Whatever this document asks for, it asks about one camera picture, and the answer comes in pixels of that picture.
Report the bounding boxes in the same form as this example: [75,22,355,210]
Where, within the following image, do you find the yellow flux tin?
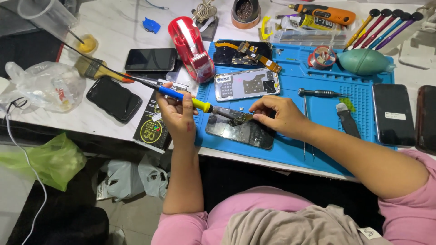
[75,34,99,54]

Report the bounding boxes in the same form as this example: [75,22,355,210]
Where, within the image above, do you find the blue yellow soldering iron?
[140,79,246,121]

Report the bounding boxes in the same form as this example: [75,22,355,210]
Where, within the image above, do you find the black phone with white label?
[372,83,417,148]

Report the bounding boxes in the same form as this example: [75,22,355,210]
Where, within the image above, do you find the grey metal screwdriver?
[298,87,352,99]

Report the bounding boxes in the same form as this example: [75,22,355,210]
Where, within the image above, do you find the black mat with red edge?
[0,30,65,78]

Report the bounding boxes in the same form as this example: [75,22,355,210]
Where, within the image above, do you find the white plastic bags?
[95,154,170,202]

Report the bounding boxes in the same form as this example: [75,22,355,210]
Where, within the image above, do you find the cracked black phone screen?
[205,106,276,150]

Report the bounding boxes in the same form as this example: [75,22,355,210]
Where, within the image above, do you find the clear plastic tray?
[258,2,362,47]

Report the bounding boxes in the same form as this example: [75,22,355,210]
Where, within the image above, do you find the white plastic stand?
[377,5,436,71]

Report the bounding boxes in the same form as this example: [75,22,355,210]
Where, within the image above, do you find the wooden paintbrush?
[74,56,135,84]

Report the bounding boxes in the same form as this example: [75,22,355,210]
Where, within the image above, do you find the blue screwdriver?
[368,12,412,50]

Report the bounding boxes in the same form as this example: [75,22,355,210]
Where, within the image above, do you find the clear plastic cup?
[17,0,79,39]

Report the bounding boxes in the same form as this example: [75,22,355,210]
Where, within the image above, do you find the soldering iron spring stand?
[191,0,219,42]

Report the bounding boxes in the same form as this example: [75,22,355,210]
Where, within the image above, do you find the black bag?
[6,170,110,245]

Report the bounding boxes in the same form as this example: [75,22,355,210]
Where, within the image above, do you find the gold screwdriver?
[344,8,381,50]

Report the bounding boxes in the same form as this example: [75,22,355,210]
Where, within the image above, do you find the red screwdriver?
[360,9,404,49]
[352,8,393,49]

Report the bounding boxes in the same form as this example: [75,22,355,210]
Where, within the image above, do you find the orange rotary tool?
[270,1,357,26]

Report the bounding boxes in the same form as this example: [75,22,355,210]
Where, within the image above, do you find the open black phone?
[213,40,273,67]

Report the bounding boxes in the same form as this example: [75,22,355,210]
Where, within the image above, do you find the person's right hand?
[249,95,309,137]

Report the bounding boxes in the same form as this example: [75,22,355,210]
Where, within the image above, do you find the orange flex cable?
[215,41,283,73]

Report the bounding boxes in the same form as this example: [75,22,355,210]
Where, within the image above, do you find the blue silicone repair mat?
[195,39,398,178]

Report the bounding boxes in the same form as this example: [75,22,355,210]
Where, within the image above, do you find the green plastic bag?
[0,132,88,192]

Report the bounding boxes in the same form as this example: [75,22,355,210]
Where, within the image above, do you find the dark red phone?
[415,85,436,156]

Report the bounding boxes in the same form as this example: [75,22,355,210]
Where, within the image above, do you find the silver phone frame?
[214,67,281,102]

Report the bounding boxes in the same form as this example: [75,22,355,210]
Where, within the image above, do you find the white cable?
[0,102,48,245]

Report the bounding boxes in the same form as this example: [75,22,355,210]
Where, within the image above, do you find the solder wire spool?
[308,46,337,71]

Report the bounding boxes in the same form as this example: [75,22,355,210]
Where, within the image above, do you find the purple screwdriver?
[375,12,424,51]

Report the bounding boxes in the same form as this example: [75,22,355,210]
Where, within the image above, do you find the black screen protector packet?
[132,79,190,154]

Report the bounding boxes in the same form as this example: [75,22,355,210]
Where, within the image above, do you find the yellow black glue tube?
[279,14,337,32]

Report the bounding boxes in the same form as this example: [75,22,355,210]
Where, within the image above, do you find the black phone with grey edge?
[124,48,178,72]

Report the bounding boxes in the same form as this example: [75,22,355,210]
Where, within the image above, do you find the thin black stick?
[66,28,85,45]

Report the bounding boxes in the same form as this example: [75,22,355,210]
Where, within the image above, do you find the green air blower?
[337,48,396,76]

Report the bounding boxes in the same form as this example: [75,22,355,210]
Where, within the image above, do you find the person's left hand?
[156,82,200,147]

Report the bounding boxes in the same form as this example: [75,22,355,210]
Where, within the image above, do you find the clear plastic bag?
[0,61,87,113]

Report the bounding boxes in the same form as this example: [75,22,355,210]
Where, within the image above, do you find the beige cloth with tag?
[221,204,392,245]

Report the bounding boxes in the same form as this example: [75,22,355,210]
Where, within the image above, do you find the black phone with rounded corners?
[86,76,143,124]

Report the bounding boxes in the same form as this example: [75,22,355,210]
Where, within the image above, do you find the thin black cable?
[5,97,28,114]

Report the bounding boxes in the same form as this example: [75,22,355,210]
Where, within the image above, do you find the pink shirt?
[151,150,436,245]

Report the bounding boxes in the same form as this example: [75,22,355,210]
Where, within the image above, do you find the yellow plastic clip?
[260,16,275,41]

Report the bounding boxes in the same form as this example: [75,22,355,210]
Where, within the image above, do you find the green plastic pick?
[339,97,356,112]

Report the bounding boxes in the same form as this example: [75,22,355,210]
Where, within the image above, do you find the brass wool tip cleaner tin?
[230,0,262,30]

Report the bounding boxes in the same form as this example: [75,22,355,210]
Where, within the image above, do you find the black handled scraper knife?
[335,102,362,140]

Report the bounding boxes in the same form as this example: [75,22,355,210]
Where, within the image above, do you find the metal tweezers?
[302,95,316,161]

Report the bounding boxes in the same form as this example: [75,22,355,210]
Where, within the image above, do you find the red tape dispenser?
[167,16,216,84]

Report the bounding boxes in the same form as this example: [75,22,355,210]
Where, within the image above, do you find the small blue plastic object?
[142,17,161,34]

